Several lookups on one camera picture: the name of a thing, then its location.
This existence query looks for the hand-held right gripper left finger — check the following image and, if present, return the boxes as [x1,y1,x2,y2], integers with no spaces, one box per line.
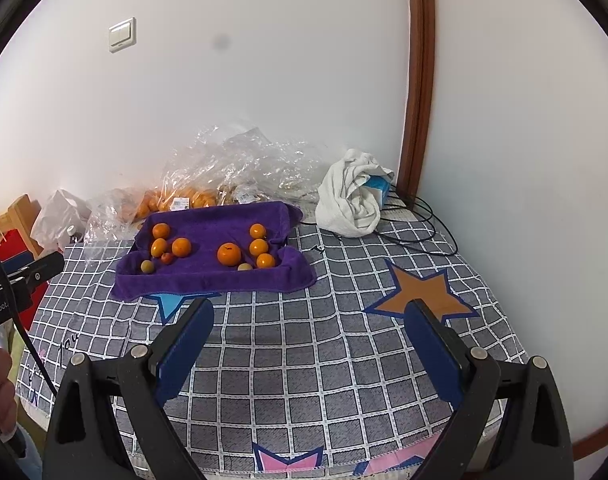
[42,297,215,480]

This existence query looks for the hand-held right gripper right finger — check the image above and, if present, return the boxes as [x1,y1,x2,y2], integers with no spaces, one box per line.
[404,298,575,480]

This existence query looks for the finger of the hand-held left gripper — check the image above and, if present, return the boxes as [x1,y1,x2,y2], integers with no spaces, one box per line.
[11,251,65,292]

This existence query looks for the red paper bag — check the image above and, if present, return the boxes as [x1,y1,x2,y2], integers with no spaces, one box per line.
[0,229,52,331]

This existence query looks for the white plastic bag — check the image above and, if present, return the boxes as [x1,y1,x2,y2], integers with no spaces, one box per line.
[31,190,92,252]

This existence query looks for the brown cardboard box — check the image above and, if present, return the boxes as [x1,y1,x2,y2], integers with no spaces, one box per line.
[0,194,43,256]

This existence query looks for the purple towel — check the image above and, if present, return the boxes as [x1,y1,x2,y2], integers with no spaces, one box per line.
[111,201,318,303]

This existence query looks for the grey checked bed sheet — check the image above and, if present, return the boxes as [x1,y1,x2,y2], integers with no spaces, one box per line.
[14,207,530,476]

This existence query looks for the clear plastic bag of oranges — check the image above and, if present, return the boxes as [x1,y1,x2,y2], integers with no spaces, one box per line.
[134,182,237,221]

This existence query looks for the blue tissue pack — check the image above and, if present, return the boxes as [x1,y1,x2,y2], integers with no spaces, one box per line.
[361,175,393,209]

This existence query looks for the white cloth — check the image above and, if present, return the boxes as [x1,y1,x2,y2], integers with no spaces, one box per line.
[315,148,395,238]

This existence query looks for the crumpled clear plastic bag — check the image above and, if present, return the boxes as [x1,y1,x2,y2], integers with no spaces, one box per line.
[161,122,329,206]

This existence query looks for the black cables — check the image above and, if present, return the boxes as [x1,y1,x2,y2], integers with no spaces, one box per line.
[374,185,460,257]

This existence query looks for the white light switch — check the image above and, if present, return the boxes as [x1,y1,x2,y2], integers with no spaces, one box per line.
[107,17,137,54]

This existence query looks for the brown wooden door frame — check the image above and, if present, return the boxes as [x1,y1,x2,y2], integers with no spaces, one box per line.
[405,0,438,197]

